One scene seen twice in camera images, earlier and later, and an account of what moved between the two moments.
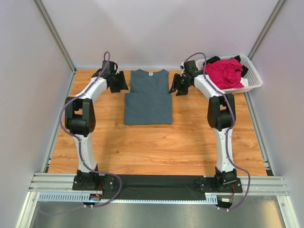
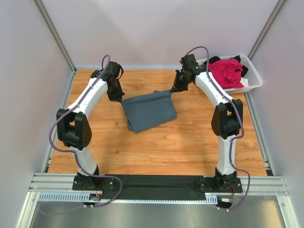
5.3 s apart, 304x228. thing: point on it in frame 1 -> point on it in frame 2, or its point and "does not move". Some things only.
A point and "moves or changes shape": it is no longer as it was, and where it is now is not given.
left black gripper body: (118, 82) -> (115, 93)
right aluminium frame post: (275, 14) does not move
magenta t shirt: (224, 74) does not move
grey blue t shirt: (149, 101) moves or changes shape
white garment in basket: (244, 81) does not move
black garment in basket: (244, 69) does not move
